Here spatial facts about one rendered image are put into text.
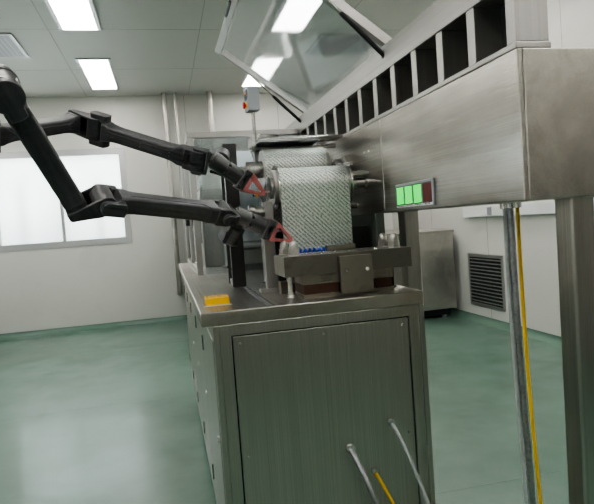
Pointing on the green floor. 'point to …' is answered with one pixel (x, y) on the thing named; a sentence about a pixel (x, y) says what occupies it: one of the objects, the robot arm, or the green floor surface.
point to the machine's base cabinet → (314, 406)
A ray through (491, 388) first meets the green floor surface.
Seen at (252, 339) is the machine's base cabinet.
